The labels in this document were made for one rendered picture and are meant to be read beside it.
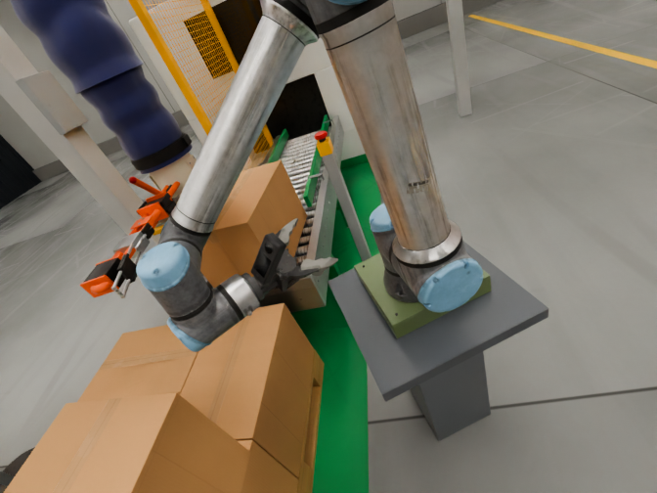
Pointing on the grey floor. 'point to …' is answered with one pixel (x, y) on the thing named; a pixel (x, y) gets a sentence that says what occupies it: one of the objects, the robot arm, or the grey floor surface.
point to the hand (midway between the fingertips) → (318, 236)
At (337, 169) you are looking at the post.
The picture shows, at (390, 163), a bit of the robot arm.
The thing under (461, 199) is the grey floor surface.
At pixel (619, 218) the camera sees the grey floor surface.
